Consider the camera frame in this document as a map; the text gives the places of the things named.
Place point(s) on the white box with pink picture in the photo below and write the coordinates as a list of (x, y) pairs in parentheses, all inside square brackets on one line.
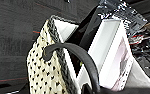
[(107, 43)]

